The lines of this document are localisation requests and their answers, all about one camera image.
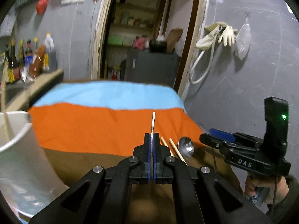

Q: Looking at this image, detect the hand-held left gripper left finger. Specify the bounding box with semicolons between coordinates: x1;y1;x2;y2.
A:
29;133;152;224

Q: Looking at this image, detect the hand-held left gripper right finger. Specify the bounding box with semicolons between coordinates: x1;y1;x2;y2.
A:
153;133;272;224

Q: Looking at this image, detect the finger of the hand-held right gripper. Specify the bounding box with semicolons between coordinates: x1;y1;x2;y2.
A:
199;133;234;154
209;128;261;148

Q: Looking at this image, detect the metal spoon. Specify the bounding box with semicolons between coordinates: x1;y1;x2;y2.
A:
178;136;195;166

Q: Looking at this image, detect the metal fork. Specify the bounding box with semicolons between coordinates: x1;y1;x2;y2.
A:
151;112;156;146

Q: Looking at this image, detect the white plastic utensil basket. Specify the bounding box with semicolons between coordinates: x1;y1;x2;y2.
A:
0;111;69;217

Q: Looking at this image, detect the person's right forearm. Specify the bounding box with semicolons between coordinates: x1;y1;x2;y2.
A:
265;174;299;224

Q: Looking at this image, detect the person's right hand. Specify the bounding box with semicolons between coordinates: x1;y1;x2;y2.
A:
244;175;290;205

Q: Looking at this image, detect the striped blanket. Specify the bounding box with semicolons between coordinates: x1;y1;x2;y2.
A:
27;80;244;224

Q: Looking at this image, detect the translucent plastic bag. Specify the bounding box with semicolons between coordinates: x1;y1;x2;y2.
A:
235;23;251;60

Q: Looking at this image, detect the dark grey cabinet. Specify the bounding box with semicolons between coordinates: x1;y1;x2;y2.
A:
125;48;180;88

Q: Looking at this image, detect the cream rubber glove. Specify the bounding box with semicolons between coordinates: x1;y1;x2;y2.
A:
218;26;238;46
196;21;225;50

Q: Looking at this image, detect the wooden cutting board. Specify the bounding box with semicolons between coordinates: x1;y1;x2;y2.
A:
166;28;184;53

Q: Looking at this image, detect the black bowl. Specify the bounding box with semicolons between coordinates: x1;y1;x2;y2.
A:
149;40;167;53

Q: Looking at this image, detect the pink cloth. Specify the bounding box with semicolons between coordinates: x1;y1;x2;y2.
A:
133;37;150;50

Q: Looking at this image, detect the beige kitchen counter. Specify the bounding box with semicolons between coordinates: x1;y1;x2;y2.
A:
5;69;64;112

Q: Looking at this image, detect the wooden shelf unit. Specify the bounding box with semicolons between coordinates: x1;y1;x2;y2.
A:
112;0;164;47

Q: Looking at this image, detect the clear oil jug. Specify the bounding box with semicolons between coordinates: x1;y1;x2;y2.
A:
43;33;58;71

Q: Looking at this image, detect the blue white packet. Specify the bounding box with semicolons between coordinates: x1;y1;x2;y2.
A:
20;56;35;83

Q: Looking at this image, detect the brown packet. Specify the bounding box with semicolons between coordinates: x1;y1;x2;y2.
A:
29;45;46;76

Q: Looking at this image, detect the steel sink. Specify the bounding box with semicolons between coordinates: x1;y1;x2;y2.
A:
5;84;31;105

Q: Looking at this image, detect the row of dark sauce bottles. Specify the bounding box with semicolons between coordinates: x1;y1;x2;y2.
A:
3;37;39;84

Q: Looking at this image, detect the red plastic bag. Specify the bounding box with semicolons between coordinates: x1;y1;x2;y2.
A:
36;0;50;14

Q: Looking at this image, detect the white hose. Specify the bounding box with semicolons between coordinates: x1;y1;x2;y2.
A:
189;27;222;84

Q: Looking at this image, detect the wooden door frame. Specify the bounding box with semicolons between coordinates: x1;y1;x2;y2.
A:
90;0;212;98

